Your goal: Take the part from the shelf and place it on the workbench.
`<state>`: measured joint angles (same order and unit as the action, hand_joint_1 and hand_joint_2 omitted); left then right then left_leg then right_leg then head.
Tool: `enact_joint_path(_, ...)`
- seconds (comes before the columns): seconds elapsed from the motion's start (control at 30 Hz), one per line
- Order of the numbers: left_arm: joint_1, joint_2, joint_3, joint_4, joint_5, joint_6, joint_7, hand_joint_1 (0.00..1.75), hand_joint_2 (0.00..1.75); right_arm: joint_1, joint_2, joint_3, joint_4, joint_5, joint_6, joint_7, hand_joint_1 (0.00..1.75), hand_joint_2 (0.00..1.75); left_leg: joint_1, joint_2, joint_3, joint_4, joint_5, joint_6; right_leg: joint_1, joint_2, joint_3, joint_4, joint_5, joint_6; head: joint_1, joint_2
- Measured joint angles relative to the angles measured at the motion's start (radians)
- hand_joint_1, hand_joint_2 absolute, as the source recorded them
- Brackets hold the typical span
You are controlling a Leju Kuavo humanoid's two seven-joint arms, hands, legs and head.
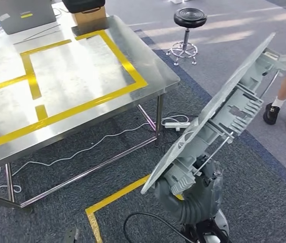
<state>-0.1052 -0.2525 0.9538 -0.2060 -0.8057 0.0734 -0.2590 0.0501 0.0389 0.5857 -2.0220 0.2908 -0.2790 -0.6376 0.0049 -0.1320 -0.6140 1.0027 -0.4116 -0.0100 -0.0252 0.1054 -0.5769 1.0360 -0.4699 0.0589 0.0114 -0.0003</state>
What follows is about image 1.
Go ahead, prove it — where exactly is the grey robot foot plate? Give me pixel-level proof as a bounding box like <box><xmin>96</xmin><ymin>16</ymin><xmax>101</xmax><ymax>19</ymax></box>
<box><xmin>63</xmin><ymin>227</ymin><xmax>80</xmax><ymax>243</ymax></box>

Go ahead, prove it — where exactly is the black carrying case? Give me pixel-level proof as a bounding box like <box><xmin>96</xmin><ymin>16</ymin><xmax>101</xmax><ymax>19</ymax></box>
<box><xmin>62</xmin><ymin>0</ymin><xmax>106</xmax><ymax>14</ymax></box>

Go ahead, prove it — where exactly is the white floor cable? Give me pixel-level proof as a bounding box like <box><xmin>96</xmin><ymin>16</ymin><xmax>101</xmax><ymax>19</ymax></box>
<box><xmin>0</xmin><ymin>122</ymin><xmax>150</xmax><ymax>180</ymax></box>

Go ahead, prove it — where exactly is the thin black rod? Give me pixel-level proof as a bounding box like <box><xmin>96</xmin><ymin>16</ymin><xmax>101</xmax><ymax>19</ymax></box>
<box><xmin>14</xmin><ymin>30</ymin><xmax>61</xmax><ymax>45</ymax></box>
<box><xmin>22</xmin><ymin>24</ymin><xmax>61</xmax><ymax>42</ymax></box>

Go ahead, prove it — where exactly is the white power strip cord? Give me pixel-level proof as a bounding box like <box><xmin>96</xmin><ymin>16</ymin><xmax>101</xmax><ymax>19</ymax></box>
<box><xmin>161</xmin><ymin>114</ymin><xmax>189</xmax><ymax>127</ymax></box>

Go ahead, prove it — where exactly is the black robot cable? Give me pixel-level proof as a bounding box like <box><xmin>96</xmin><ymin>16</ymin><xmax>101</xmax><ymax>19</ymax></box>
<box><xmin>123</xmin><ymin>212</ymin><xmax>197</xmax><ymax>243</ymax></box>

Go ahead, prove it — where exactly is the grey laptop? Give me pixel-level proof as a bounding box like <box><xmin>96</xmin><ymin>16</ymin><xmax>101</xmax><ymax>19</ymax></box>
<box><xmin>0</xmin><ymin>0</ymin><xmax>57</xmax><ymax>35</ymax></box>

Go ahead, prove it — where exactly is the cardboard box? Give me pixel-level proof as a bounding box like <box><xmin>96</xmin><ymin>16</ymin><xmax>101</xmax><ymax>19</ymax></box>
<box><xmin>71</xmin><ymin>7</ymin><xmax>108</xmax><ymax>27</ymax></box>

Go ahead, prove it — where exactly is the stainless steel workbench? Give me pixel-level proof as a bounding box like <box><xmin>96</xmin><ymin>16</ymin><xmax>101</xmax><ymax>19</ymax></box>
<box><xmin>0</xmin><ymin>15</ymin><xmax>181</xmax><ymax>215</ymax></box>

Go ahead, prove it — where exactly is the white power strip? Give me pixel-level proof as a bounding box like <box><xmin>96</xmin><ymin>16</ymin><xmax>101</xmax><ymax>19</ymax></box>
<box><xmin>164</xmin><ymin>121</ymin><xmax>192</xmax><ymax>132</ymax></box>

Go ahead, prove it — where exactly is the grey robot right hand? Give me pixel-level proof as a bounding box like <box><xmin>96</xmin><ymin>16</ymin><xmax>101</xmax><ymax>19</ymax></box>
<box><xmin>154</xmin><ymin>157</ymin><xmax>224</xmax><ymax>224</ymax></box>

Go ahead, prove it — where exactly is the person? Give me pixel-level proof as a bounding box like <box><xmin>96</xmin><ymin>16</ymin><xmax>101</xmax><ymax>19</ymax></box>
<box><xmin>263</xmin><ymin>48</ymin><xmax>286</xmax><ymax>137</ymax></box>

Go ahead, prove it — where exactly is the grey wheel hubcap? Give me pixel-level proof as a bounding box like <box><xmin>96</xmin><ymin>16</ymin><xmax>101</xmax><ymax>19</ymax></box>
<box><xmin>141</xmin><ymin>32</ymin><xmax>286</xmax><ymax>196</ymax></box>

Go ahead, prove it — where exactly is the white desk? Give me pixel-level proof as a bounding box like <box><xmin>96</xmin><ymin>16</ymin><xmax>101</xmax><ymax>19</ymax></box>
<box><xmin>0</xmin><ymin>2</ymin><xmax>77</xmax><ymax>54</ymax></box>

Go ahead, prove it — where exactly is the black round stool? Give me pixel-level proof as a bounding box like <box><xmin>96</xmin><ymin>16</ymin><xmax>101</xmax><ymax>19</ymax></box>
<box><xmin>166</xmin><ymin>7</ymin><xmax>207</xmax><ymax>66</ymax></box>

